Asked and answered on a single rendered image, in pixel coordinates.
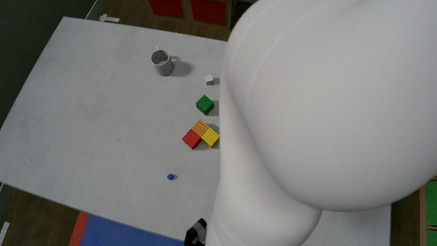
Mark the white mug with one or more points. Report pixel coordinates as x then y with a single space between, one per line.
162 62

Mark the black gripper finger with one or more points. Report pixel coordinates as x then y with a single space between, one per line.
196 234

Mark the dark green cube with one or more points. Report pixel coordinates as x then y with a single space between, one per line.
205 105

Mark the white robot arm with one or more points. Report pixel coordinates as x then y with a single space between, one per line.
325 104

